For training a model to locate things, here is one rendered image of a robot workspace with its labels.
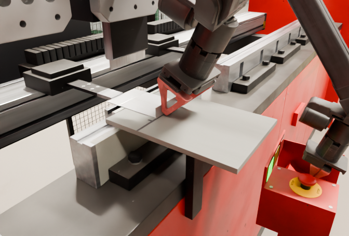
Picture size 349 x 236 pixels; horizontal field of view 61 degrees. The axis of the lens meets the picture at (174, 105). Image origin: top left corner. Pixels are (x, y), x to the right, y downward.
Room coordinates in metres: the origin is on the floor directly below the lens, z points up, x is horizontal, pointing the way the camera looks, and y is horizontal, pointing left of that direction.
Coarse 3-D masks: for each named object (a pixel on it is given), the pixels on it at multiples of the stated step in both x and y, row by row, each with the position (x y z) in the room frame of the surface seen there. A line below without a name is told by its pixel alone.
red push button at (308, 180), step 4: (300, 176) 0.55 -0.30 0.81; (304, 176) 0.55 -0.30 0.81; (308, 176) 0.55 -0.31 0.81; (312, 176) 0.55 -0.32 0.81; (300, 180) 0.54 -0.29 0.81; (304, 180) 0.54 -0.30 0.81; (308, 180) 0.54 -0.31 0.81; (312, 180) 0.54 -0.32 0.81; (304, 184) 0.53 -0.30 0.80; (308, 184) 0.53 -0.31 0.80; (312, 184) 0.53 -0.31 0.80; (304, 188) 0.54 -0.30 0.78; (308, 188) 0.54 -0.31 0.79
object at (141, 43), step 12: (108, 24) 0.52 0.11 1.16; (120, 24) 0.54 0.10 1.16; (132, 24) 0.56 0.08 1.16; (144, 24) 0.59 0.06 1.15; (108, 36) 0.52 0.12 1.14; (120, 36) 0.54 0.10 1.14; (132, 36) 0.56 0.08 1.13; (144, 36) 0.59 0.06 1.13; (108, 48) 0.52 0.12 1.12; (120, 48) 0.53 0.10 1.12; (132, 48) 0.56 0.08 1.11; (144, 48) 0.59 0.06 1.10; (120, 60) 0.54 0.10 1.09; (132, 60) 0.57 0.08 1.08
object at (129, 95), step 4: (128, 92) 0.60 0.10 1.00; (132, 92) 0.60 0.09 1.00; (136, 92) 0.60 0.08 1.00; (140, 92) 0.60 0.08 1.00; (144, 92) 0.60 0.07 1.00; (120, 96) 0.58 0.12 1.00; (124, 96) 0.58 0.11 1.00; (128, 96) 0.58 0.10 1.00; (132, 96) 0.58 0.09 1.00; (136, 96) 0.58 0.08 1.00; (112, 100) 0.56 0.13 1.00; (116, 100) 0.56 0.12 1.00; (120, 100) 0.56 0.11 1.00; (124, 100) 0.56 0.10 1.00; (128, 100) 0.56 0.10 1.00; (116, 104) 0.54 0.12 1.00; (120, 104) 0.54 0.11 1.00
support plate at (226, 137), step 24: (168, 96) 0.58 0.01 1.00; (120, 120) 0.47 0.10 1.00; (144, 120) 0.47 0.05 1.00; (168, 120) 0.47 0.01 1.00; (192, 120) 0.47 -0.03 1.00; (216, 120) 0.47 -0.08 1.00; (240, 120) 0.47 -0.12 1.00; (264, 120) 0.47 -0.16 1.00; (168, 144) 0.40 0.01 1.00; (192, 144) 0.39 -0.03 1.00; (216, 144) 0.39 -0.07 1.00; (240, 144) 0.39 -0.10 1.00; (240, 168) 0.34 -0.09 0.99
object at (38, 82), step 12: (60, 60) 0.74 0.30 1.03; (24, 72) 0.68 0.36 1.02; (36, 72) 0.66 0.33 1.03; (48, 72) 0.64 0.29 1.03; (60, 72) 0.65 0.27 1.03; (72, 72) 0.68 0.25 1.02; (84, 72) 0.70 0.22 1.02; (36, 84) 0.65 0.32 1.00; (48, 84) 0.62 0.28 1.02; (60, 84) 0.64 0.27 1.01; (72, 84) 0.64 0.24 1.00; (84, 84) 0.64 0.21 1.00; (108, 96) 0.57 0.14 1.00
